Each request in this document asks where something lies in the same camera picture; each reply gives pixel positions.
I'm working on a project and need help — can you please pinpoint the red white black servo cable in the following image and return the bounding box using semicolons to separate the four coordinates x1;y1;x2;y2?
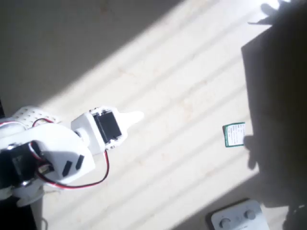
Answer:
35;149;110;191

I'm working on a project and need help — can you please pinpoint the white device with knobs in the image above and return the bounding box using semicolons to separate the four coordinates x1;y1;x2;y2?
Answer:
210;200;271;230

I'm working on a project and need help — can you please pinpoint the small green-edged paper label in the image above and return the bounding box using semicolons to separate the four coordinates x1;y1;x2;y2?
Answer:
222;122;246;148

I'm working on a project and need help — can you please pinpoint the white perforated base plate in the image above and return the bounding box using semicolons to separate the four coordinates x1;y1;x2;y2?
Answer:
13;105;62;130

